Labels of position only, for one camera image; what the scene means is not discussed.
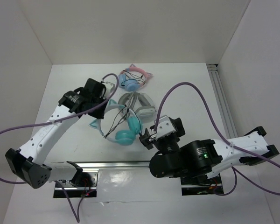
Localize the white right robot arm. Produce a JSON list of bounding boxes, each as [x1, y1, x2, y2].
[[140, 116, 279, 183]]

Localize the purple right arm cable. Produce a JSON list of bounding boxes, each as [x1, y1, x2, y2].
[[154, 82, 280, 196]]

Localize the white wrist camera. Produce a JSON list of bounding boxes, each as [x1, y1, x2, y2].
[[101, 81, 115, 98], [150, 115, 176, 140]]

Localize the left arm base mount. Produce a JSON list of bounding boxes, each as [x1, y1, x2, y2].
[[53, 168, 98, 198]]

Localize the thin black headphone cable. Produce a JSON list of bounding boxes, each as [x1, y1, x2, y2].
[[103, 105, 145, 140]]

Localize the aluminium side rail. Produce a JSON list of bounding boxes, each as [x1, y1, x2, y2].
[[206, 64, 238, 138]]

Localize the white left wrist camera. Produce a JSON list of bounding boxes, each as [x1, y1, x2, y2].
[[101, 81, 115, 98]]

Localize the white grey headphones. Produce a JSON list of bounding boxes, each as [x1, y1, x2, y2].
[[118, 92, 156, 123]]

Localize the aluminium front rail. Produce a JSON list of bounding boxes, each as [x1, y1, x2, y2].
[[76, 161, 149, 169]]

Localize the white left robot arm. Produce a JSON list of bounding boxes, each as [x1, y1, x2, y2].
[[5, 78, 115, 189]]

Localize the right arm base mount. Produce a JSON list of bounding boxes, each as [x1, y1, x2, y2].
[[181, 175, 224, 196]]

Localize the pink blue cat-ear headphones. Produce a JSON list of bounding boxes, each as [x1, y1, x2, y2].
[[118, 64, 153, 92]]

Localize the teal cat-ear headphones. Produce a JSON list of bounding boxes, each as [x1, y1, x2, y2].
[[89, 99, 143, 146]]

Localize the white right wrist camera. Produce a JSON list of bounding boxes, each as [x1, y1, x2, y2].
[[150, 115, 176, 140]]

